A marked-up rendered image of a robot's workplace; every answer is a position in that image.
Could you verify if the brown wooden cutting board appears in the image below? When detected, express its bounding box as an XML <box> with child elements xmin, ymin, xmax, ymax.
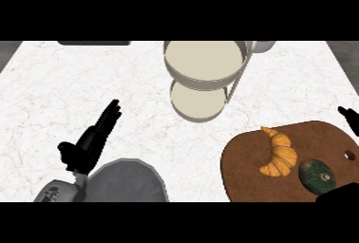
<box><xmin>220</xmin><ymin>120</ymin><xmax>359</xmax><ymax>203</ymax></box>

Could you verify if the dark green squash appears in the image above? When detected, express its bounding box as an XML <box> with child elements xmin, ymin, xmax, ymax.
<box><xmin>297</xmin><ymin>159</ymin><xmax>339</xmax><ymax>196</ymax></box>

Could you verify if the golden croissant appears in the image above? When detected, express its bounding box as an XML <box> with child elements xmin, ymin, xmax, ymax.
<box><xmin>259</xmin><ymin>126</ymin><xmax>299</xmax><ymax>178</ymax></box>

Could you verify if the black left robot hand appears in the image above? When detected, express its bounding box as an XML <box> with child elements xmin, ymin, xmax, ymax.
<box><xmin>57</xmin><ymin>99</ymin><xmax>124</xmax><ymax>176</ymax></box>

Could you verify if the dark grey flat appliance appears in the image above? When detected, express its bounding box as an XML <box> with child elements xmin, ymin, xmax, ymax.
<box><xmin>58</xmin><ymin>41</ymin><xmax>132</xmax><ymax>47</ymax></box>

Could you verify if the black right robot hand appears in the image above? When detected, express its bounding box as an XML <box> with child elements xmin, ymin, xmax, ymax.
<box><xmin>317</xmin><ymin>105</ymin><xmax>359</xmax><ymax>203</ymax></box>

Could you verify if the grey tiered wire basket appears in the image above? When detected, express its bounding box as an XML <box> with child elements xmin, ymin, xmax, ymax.
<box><xmin>163</xmin><ymin>41</ymin><xmax>254</xmax><ymax>123</ymax></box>

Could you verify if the pale grey round container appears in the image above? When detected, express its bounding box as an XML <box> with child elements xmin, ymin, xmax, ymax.
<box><xmin>252</xmin><ymin>41</ymin><xmax>278</xmax><ymax>54</ymax></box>

